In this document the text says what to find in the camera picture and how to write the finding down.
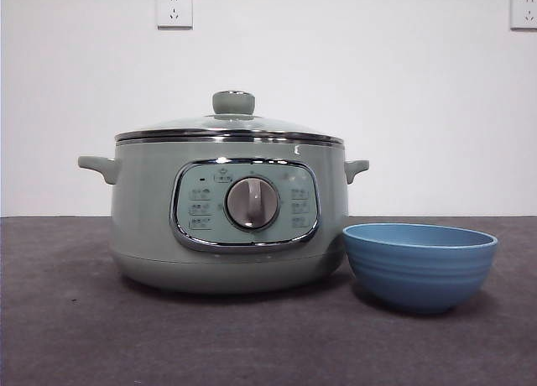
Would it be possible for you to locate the white wall socket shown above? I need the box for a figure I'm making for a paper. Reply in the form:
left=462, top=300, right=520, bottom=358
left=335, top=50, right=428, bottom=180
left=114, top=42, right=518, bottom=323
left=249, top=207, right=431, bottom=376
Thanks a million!
left=157, top=0, right=194, bottom=29
left=509, top=0, right=537, bottom=30

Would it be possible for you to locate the pale green electric steamer pot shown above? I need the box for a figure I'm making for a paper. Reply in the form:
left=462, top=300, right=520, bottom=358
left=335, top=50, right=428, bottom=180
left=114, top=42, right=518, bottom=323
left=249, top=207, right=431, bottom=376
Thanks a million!
left=76, top=141, right=370, bottom=295

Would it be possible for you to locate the glass lid with green knob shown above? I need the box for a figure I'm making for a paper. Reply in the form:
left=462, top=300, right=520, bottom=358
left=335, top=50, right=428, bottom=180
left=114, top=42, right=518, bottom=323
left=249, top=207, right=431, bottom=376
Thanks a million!
left=114, top=90, right=345, bottom=146

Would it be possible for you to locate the blue ribbed bowl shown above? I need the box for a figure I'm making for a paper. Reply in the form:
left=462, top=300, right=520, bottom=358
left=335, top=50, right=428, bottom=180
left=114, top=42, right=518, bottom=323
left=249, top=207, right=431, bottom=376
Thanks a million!
left=342, top=222, right=499, bottom=315

